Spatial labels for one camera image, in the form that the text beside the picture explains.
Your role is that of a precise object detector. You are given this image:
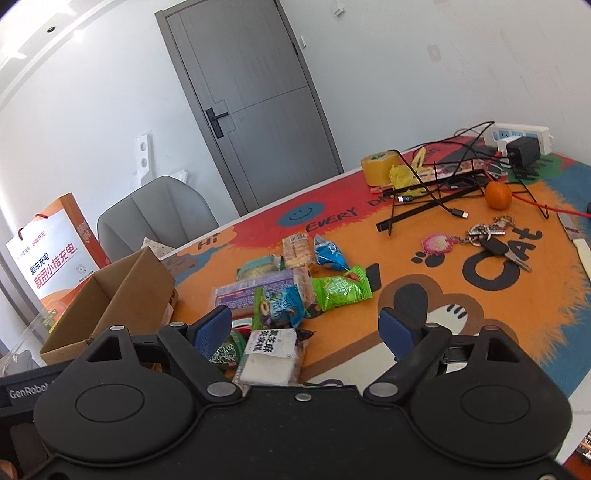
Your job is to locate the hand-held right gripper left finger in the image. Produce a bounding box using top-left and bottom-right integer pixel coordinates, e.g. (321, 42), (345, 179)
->
(81, 305), (244, 403)

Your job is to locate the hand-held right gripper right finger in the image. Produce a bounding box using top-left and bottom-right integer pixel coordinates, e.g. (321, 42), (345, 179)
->
(363, 307), (532, 403)

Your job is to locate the white snack packet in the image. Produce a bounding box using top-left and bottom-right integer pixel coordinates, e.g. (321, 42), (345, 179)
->
(233, 329), (306, 386)

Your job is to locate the blue candy packet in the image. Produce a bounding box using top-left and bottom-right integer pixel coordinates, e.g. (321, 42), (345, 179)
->
(314, 234), (351, 272)

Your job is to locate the brown cardboard box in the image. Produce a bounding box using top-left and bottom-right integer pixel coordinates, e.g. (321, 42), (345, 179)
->
(39, 247), (178, 367)

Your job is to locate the dark green snack packet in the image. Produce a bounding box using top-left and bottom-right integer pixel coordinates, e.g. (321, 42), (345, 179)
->
(208, 330), (247, 370)

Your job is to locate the clear plastic container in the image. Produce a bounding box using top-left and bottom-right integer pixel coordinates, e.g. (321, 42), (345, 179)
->
(0, 305), (60, 368)

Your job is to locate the purple long snack packet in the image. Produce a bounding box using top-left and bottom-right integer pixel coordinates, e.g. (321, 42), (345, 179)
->
(212, 268), (315, 319)

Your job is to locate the bright green snack packet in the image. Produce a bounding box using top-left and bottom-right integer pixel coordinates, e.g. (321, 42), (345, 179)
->
(311, 265), (374, 312)

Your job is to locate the blue-green snack packet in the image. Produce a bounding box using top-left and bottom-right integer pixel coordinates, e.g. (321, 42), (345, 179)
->
(252, 286), (308, 329)

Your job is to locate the teal beige snack packet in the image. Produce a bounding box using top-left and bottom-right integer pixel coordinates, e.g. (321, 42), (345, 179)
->
(236, 255), (283, 282)

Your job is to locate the dotted cushion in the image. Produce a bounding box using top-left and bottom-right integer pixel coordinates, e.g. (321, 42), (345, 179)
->
(141, 237), (175, 260)

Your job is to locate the orange cracker packet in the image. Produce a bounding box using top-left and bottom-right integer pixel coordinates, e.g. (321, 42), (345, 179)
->
(281, 232), (315, 269)

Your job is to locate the orange white paper bag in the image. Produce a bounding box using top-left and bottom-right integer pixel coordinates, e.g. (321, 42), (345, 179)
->
(6, 192), (109, 319)

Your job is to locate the black car key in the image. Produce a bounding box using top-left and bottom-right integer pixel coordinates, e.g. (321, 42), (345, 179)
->
(479, 235), (534, 273)

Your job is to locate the grey chair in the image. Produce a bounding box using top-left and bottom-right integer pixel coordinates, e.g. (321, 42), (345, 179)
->
(97, 175), (220, 264)

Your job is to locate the yellow crumpled wrapper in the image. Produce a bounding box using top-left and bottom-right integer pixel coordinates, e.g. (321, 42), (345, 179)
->
(389, 164), (424, 197)

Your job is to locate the yellow tape roll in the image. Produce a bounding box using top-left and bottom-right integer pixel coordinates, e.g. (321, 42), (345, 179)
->
(361, 150), (402, 186)

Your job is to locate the orange tangerine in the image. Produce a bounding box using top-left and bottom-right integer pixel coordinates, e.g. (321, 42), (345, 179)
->
(484, 181), (513, 210)

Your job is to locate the yellow clip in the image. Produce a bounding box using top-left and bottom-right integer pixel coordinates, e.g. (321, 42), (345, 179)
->
(412, 147), (437, 178)

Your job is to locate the printed card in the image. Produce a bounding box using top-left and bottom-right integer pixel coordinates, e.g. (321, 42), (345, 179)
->
(433, 161), (486, 180)

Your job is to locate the dark flat device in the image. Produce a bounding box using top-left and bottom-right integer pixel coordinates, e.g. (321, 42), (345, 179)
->
(436, 144), (498, 167)

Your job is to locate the black charger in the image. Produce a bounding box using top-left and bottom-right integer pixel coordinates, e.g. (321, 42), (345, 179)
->
(506, 136), (541, 168)

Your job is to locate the grey door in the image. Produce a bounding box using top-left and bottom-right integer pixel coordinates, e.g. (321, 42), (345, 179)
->
(154, 0), (345, 217)

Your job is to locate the white power strip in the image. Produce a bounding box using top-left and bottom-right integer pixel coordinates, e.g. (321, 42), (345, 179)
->
(482, 122), (555, 156)

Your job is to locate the pink pixel keychain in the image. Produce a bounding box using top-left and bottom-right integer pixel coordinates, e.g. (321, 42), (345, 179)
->
(422, 233), (459, 256)

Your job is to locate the black wire stand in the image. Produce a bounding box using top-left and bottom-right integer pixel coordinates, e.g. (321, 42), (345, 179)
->
(376, 168), (533, 237)

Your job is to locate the black charging cable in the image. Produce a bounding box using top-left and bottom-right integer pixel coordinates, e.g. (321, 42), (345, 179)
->
(406, 121), (470, 220)
(396, 148), (462, 204)

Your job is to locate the white wall socket plate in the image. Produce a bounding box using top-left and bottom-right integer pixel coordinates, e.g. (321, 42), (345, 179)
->
(130, 134), (154, 189)

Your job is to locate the red cable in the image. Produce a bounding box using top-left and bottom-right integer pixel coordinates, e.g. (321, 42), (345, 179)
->
(505, 182), (591, 219)

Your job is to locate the knife with cream handle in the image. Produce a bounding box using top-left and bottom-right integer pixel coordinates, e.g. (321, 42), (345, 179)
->
(556, 210), (591, 283)

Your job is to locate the black door handle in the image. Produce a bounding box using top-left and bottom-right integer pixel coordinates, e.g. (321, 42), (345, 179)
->
(204, 107), (230, 138)

